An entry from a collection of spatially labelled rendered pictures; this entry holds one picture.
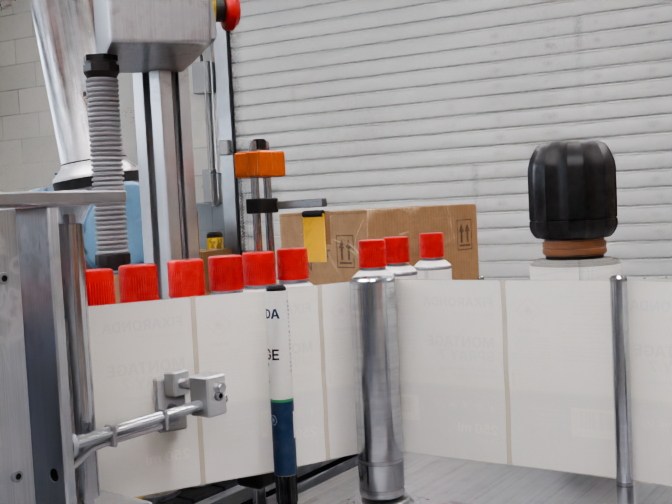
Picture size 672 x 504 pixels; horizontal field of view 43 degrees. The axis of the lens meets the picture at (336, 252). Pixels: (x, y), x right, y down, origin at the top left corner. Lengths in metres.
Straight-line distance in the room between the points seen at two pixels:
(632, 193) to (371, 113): 1.68
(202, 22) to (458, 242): 0.92
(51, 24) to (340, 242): 0.62
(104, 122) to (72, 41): 0.33
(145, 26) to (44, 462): 0.43
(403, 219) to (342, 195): 4.12
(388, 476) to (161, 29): 0.45
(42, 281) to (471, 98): 4.91
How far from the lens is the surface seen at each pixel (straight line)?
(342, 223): 1.51
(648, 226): 5.15
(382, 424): 0.71
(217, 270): 0.82
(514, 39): 5.35
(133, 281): 0.76
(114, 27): 0.83
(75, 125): 1.17
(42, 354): 0.54
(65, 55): 1.18
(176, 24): 0.84
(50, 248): 0.53
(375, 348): 0.69
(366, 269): 1.03
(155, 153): 0.97
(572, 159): 0.81
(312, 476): 0.89
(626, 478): 0.67
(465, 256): 1.66
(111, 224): 0.87
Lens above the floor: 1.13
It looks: 3 degrees down
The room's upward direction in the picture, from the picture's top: 3 degrees counter-clockwise
